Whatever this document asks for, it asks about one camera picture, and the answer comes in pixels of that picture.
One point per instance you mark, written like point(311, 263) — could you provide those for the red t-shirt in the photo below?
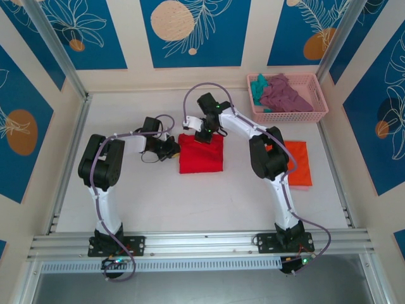
point(201, 158)

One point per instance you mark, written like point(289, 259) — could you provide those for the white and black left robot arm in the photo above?
point(101, 164)

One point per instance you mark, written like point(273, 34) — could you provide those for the teal t-shirt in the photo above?
point(257, 87)

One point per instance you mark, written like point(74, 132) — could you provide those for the purple t-shirt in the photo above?
point(281, 95)

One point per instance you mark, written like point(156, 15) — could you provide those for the orange folded t-shirt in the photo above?
point(300, 164)

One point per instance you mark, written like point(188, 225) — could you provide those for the pink plastic basket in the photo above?
point(316, 95)

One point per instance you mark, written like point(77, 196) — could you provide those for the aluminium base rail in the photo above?
point(205, 244)

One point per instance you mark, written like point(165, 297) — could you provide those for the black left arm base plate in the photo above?
point(139, 245)

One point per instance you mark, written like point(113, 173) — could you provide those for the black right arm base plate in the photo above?
point(262, 242)

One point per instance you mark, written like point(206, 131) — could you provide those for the aluminium frame post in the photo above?
point(57, 47)
point(335, 41)

